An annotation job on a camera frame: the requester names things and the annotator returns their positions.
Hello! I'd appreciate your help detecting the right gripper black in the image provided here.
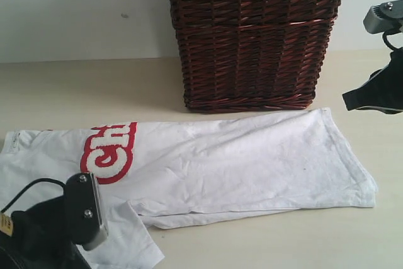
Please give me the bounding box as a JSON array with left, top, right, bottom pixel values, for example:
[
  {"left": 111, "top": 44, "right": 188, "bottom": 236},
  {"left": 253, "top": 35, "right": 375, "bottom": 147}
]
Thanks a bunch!
[{"left": 343, "top": 50, "right": 402, "bottom": 115}]

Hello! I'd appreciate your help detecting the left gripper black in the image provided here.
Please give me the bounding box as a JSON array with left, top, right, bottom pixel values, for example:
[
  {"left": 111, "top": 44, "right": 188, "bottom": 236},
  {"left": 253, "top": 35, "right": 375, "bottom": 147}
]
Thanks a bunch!
[{"left": 1, "top": 198, "right": 90, "bottom": 269}]

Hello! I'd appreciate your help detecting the white t-shirt red print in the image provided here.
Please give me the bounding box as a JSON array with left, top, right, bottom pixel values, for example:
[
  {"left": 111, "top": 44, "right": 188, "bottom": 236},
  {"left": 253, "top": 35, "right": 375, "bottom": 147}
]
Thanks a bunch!
[{"left": 1, "top": 108, "right": 377, "bottom": 268}]

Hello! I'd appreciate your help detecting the dark brown wicker basket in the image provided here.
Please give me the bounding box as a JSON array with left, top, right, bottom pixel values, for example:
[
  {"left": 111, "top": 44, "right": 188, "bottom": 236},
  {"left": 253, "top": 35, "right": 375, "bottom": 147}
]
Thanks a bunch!
[{"left": 169, "top": 0, "right": 341, "bottom": 113}]

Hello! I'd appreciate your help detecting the right camera black cable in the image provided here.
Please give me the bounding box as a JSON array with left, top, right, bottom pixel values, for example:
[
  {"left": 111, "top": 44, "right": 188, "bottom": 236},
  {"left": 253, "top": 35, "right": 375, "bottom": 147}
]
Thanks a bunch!
[{"left": 380, "top": 31, "right": 403, "bottom": 51}]

